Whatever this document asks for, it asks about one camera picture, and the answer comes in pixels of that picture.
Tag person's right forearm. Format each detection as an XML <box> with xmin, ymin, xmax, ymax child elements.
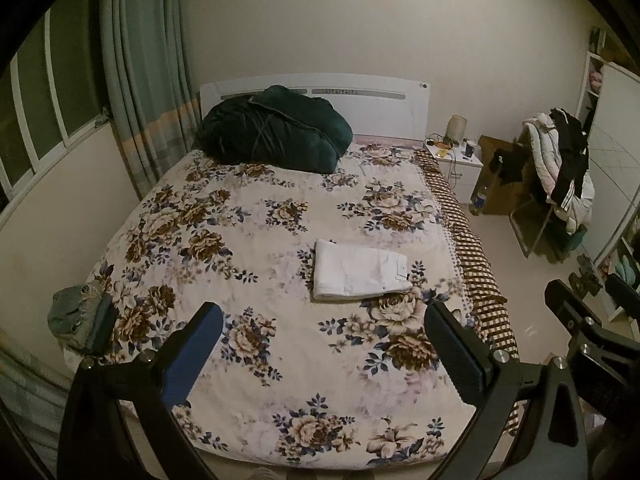
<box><xmin>585</xmin><ymin>415</ymin><xmax>640</xmax><ymax>480</ymax></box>

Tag brown cardboard box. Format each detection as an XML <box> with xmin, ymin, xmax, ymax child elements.
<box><xmin>477</xmin><ymin>135</ymin><xmax>532</xmax><ymax>216</ymax></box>

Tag white pants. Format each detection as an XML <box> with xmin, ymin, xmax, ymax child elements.
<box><xmin>312</xmin><ymin>239</ymin><xmax>414</xmax><ymax>302</ymax></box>

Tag metal folding chair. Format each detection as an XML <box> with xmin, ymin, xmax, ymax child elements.
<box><xmin>510</xmin><ymin>125</ymin><xmax>592</xmax><ymax>262</ymax></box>

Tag dark shoes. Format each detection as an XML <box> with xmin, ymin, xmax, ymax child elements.
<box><xmin>570</xmin><ymin>255</ymin><xmax>604</xmax><ymax>297</ymax></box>

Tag white puffer jacket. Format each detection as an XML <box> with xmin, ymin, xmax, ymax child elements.
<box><xmin>522</xmin><ymin>112</ymin><xmax>596</xmax><ymax>234</ymax></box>

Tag white nightstand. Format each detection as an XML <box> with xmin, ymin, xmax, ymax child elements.
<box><xmin>424</xmin><ymin>140</ymin><xmax>485</xmax><ymax>205</ymax></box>

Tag dark green quilt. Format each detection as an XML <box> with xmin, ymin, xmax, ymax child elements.
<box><xmin>195</xmin><ymin>85</ymin><xmax>354</xmax><ymax>174</ymax></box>

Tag white headboard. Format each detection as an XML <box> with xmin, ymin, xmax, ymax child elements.
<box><xmin>199</xmin><ymin>74</ymin><xmax>431</xmax><ymax>144</ymax></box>

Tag bed with floral blanket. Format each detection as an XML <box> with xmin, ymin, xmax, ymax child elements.
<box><xmin>65</xmin><ymin>142</ymin><xmax>479</xmax><ymax>469</ymax></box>

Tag black striped garment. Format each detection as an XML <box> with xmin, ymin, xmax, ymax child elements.
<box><xmin>550</xmin><ymin>107</ymin><xmax>591</xmax><ymax>212</ymax></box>

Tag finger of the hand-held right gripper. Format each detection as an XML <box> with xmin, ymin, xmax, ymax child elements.
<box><xmin>604</xmin><ymin>274</ymin><xmax>640</xmax><ymax>314</ymax></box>
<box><xmin>544</xmin><ymin>279</ymin><xmax>608</xmax><ymax>356</ymax></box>

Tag beige table lamp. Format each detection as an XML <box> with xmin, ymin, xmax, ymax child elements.
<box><xmin>447</xmin><ymin>115</ymin><xmax>468</xmax><ymax>145</ymax></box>

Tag brown checkered bed sheet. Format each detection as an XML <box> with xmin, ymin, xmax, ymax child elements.
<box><xmin>412</xmin><ymin>149</ymin><xmax>521</xmax><ymax>437</ymax></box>

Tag black cloth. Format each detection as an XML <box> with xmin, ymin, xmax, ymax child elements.
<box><xmin>487</xmin><ymin>147</ymin><xmax>532</xmax><ymax>185</ymax></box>

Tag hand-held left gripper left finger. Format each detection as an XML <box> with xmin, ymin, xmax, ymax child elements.
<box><xmin>57</xmin><ymin>301</ymin><xmax>224</xmax><ymax>480</ymax></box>

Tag teal folded clothes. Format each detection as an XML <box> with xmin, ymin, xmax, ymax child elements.
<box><xmin>614</xmin><ymin>255</ymin><xmax>640</xmax><ymax>286</ymax></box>

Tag white framed window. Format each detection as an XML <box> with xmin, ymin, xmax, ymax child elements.
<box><xmin>0</xmin><ymin>0</ymin><xmax>112</xmax><ymax>212</ymax></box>

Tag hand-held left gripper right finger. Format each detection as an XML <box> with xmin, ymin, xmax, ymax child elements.
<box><xmin>424</xmin><ymin>301</ymin><xmax>592</xmax><ymax>480</ymax></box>

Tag white wardrobe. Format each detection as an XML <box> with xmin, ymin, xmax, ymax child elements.
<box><xmin>575</xmin><ymin>50</ymin><xmax>640</xmax><ymax>322</ymax></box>

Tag folded green cloth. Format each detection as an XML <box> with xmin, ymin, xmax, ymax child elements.
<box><xmin>47</xmin><ymin>285</ymin><xmax>120</xmax><ymax>357</ymax></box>

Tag green curtain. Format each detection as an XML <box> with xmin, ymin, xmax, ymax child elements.
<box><xmin>100</xmin><ymin>0</ymin><xmax>204</xmax><ymax>202</ymax></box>

